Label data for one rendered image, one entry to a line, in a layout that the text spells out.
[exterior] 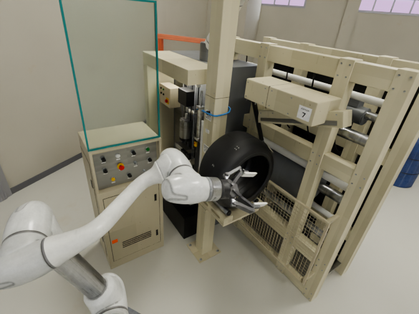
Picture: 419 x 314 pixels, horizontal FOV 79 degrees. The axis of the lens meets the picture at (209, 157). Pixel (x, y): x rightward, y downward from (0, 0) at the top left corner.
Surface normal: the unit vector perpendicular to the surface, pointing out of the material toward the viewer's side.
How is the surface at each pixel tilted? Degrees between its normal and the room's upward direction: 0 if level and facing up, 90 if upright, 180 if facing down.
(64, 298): 0
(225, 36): 90
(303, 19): 90
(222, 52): 90
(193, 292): 0
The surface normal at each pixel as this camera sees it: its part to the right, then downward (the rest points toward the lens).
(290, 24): -0.41, 0.43
